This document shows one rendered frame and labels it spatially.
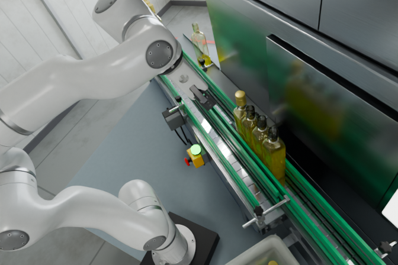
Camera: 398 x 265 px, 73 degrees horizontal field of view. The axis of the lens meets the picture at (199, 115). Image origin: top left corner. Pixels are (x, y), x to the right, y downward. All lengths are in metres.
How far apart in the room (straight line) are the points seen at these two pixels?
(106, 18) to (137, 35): 0.07
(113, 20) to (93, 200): 0.47
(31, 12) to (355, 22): 2.98
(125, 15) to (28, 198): 0.42
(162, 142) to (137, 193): 0.76
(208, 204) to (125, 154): 0.61
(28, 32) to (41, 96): 2.75
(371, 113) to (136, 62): 0.50
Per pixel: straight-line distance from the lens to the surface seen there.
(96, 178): 1.69
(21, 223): 0.64
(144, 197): 0.90
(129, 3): 0.47
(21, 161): 0.73
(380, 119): 0.68
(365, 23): 0.64
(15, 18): 3.19
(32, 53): 3.27
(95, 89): 0.46
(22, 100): 0.52
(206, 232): 1.25
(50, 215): 0.67
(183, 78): 0.56
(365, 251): 0.92
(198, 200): 1.38
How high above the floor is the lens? 1.97
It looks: 47 degrees down
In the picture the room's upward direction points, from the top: 19 degrees counter-clockwise
